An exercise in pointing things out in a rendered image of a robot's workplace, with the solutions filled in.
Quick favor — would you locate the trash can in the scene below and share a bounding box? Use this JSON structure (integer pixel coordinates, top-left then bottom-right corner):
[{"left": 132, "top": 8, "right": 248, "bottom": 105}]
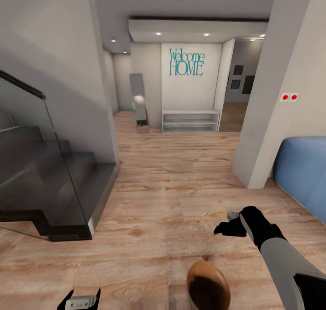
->
[{"left": 187, "top": 261, "right": 231, "bottom": 310}]

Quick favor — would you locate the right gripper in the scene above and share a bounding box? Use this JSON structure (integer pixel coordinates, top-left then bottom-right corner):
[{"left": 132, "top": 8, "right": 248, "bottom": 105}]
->
[{"left": 213, "top": 220, "right": 247, "bottom": 237}]

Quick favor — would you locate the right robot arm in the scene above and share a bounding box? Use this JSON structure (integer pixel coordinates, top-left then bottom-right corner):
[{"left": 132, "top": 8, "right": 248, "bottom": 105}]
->
[{"left": 213, "top": 208, "right": 326, "bottom": 310}]

